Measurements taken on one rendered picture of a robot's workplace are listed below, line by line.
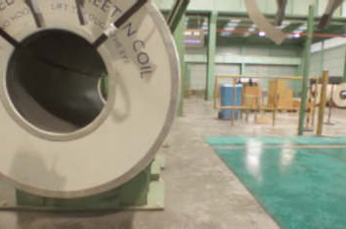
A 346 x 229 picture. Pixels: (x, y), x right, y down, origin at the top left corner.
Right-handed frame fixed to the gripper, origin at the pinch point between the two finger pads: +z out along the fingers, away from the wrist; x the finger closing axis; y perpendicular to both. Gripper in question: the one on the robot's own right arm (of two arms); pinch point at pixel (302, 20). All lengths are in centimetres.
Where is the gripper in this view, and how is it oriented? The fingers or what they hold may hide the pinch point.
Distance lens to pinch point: 69.5
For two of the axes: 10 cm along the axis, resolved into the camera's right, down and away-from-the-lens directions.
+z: -0.4, 8.5, 5.2
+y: -0.4, 5.2, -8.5
